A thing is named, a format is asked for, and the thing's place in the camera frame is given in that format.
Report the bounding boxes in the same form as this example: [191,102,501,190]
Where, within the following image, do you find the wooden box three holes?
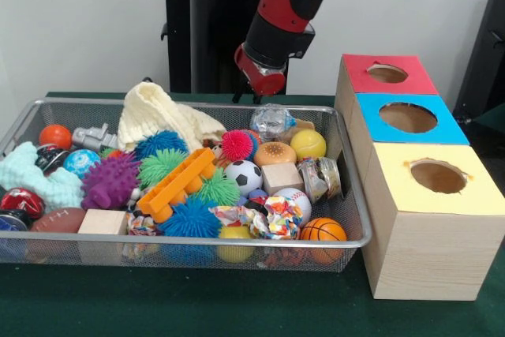
[335,54,505,301]

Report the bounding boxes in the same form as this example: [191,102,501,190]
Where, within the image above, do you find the cream knitted cloth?
[117,81,228,152]

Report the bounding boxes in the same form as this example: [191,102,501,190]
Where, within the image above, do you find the small orange basketball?
[299,217,348,265]

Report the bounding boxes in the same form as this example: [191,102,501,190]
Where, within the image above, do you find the purple spiky ball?
[80,151,142,211]

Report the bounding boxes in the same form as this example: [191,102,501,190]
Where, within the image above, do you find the orange toy brick round studs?
[136,147,217,223]

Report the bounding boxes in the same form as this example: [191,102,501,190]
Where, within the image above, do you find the small black white soccer ball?
[223,160,262,197]

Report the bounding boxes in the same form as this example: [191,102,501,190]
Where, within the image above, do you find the green spiky ball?
[192,167,240,207]
[137,148,189,189]

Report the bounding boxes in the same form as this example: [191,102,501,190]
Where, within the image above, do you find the crushed clear plastic bottle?
[249,103,297,141]

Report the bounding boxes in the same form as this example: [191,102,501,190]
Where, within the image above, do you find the red orange ball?
[38,123,73,150]

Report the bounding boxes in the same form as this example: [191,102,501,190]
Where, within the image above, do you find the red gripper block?
[231,43,288,105]

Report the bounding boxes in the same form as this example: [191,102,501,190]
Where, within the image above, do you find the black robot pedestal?
[152,0,318,95]

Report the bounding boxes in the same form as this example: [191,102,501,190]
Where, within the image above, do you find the yellow green ball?
[289,129,327,161]

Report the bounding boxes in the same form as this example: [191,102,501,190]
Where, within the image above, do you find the blue spiky ball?
[155,197,223,240]

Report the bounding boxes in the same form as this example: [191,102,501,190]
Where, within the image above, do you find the dark green table cloth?
[0,91,505,337]

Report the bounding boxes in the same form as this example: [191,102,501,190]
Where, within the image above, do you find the clear shallow mesh bin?
[0,97,372,273]

